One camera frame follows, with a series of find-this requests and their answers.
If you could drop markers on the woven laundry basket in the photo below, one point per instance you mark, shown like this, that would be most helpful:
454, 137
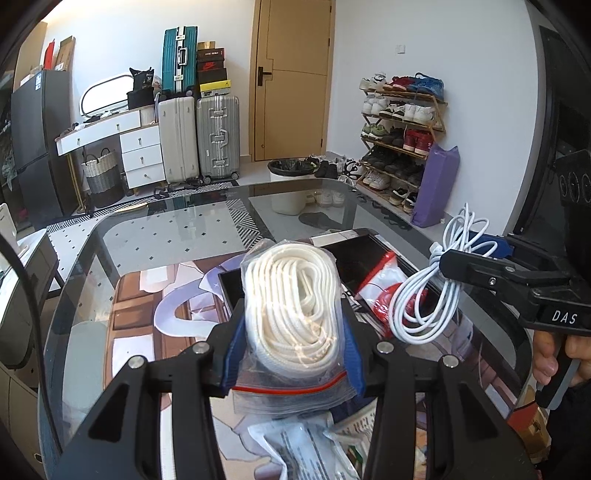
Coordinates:
103, 178

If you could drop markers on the stack of shoe boxes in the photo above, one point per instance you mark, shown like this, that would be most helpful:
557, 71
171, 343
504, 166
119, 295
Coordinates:
211, 71

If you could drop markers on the purple bag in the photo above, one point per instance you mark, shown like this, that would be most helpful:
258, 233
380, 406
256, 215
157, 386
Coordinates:
440, 173

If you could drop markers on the teal suitcase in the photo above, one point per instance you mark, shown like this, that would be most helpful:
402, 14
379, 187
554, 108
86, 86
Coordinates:
179, 60

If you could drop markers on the white printed pouch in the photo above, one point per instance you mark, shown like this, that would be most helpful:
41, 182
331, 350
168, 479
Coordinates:
304, 447

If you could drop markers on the wooden shoe rack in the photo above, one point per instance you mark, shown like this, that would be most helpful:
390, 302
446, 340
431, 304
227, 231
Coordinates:
403, 116

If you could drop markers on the oval black frame mirror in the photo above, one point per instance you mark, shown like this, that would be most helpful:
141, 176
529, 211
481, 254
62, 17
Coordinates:
106, 96

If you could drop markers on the white trash bin black liner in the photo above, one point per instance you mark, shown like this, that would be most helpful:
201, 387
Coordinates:
292, 171

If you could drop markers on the red and white packet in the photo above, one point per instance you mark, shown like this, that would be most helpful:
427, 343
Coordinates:
379, 286

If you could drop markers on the black bag on desk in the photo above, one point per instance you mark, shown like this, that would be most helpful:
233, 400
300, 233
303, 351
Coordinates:
142, 93

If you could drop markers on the silver suitcase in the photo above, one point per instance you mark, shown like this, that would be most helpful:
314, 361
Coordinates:
218, 137

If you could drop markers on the white desk with drawers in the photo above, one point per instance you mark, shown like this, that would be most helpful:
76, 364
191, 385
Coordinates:
139, 143

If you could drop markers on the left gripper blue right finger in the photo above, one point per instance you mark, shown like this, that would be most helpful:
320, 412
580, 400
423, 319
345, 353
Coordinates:
354, 349

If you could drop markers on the wooden door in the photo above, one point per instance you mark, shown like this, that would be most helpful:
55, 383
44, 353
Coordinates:
290, 78

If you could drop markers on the black cardboard box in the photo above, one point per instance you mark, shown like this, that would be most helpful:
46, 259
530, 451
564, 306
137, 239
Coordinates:
408, 320

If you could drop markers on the bag of white rope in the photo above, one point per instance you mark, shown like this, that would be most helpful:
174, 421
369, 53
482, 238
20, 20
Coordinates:
294, 356

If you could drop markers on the black refrigerator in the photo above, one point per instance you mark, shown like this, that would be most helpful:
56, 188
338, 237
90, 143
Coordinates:
40, 112

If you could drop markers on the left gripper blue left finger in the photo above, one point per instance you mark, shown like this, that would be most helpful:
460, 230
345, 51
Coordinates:
231, 348

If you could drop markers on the white suitcase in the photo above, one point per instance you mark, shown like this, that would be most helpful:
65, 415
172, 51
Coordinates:
178, 139

